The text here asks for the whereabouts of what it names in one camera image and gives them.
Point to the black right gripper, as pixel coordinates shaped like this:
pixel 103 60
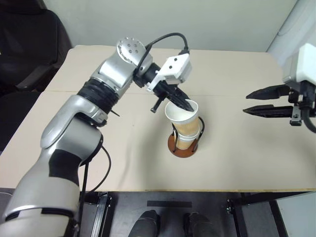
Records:
pixel 307 97

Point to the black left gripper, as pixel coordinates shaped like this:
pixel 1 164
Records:
pixel 164 90

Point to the tan paper cup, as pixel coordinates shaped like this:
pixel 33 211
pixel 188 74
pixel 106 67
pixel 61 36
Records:
pixel 188 136
pixel 185 126
pixel 185 145

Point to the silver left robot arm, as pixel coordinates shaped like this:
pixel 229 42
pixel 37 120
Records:
pixel 116 71

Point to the black tape strip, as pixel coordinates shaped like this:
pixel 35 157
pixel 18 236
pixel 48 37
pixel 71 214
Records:
pixel 169 204

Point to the white panel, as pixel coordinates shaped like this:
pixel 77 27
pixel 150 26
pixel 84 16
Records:
pixel 296 212

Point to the black chair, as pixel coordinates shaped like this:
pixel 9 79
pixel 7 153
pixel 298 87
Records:
pixel 29 44

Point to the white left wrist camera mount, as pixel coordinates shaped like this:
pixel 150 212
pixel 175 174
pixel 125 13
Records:
pixel 177 64

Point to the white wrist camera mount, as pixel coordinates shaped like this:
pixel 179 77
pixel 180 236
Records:
pixel 304 64
pixel 177 64

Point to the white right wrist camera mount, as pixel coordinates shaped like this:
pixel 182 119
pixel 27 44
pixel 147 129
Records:
pixel 304 64

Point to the black table frame leg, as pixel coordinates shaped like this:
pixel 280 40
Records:
pixel 247 212
pixel 98 217

